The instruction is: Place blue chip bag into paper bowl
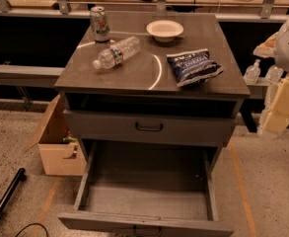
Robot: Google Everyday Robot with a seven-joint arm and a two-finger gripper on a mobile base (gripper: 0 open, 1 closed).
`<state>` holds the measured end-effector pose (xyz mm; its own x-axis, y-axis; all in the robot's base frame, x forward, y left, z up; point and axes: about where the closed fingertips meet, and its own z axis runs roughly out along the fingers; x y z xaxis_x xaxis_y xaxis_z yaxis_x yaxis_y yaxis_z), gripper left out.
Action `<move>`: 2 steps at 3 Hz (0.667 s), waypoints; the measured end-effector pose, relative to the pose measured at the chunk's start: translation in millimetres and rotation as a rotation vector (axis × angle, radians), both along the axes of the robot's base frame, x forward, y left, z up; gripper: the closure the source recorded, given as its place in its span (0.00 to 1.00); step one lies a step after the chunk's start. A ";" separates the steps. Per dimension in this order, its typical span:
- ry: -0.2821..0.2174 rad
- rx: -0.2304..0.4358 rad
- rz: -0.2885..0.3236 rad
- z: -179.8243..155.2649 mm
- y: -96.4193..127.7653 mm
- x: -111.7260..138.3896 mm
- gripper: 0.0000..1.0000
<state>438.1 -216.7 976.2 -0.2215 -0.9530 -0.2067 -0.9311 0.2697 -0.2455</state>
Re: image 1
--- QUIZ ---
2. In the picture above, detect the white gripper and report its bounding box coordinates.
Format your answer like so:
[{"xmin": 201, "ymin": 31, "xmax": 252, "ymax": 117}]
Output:
[{"xmin": 253, "ymin": 18, "xmax": 289, "ymax": 135}]

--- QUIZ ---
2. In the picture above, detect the blue chip bag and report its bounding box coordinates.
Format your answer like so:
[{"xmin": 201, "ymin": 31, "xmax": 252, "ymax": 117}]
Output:
[{"xmin": 167, "ymin": 48, "xmax": 224, "ymax": 87}]

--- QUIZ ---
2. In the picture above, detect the white paper bowl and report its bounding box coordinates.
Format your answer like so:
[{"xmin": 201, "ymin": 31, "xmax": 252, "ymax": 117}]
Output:
[{"xmin": 146, "ymin": 20, "xmax": 183, "ymax": 42}]

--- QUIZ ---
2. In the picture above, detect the clear bottle on shelf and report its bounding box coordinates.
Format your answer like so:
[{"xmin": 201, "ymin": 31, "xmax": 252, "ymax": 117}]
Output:
[
  {"xmin": 244, "ymin": 59, "xmax": 260, "ymax": 85},
  {"xmin": 265, "ymin": 65, "xmax": 283, "ymax": 83}
]

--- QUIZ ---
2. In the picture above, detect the closed middle drawer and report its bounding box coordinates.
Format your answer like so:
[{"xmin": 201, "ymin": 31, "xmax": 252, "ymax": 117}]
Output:
[{"xmin": 63, "ymin": 110, "xmax": 236, "ymax": 147}]

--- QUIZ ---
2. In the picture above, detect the grey drawer cabinet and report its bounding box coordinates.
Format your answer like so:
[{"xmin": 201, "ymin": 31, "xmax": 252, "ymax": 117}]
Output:
[{"xmin": 55, "ymin": 11, "xmax": 250, "ymax": 163}]

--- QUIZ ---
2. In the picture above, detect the clear plastic water bottle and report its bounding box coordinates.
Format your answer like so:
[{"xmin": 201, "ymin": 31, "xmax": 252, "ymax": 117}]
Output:
[{"xmin": 93, "ymin": 37, "xmax": 141, "ymax": 69}]

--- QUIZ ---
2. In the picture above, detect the open bottom drawer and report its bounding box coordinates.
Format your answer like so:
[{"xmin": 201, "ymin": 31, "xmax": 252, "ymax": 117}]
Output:
[{"xmin": 58, "ymin": 141, "xmax": 233, "ymax": 237}]

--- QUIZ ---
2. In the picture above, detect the green white soda can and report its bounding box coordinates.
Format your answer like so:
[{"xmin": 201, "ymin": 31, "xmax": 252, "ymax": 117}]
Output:
[{"xmin": 90, "ymin": 6, "xmax": 109, "ymax": 42}]

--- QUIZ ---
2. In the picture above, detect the green item in box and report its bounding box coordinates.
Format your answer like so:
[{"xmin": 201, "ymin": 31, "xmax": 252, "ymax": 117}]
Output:
[{"xmin": 62, "ymin": 133, "xmax": 78, "ymax": 144}]

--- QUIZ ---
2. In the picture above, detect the cardboard box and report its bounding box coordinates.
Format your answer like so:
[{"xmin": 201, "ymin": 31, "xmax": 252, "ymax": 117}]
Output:
[{"xmin": 24, "ymin": 95, "xmax": 86, "ymax": 176}]

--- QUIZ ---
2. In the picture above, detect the black pole on floor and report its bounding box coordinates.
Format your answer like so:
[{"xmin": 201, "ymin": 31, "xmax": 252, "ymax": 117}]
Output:
[{"xmin": 0, "ymin": 168, "xmax": 27, "ymax": 215}]

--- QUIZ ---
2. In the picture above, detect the black cable on floor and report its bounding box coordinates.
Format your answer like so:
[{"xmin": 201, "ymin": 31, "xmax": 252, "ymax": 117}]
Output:
[{"xmin": 14, "ymin": 222, "xmax": 50, "ymax": 237}]

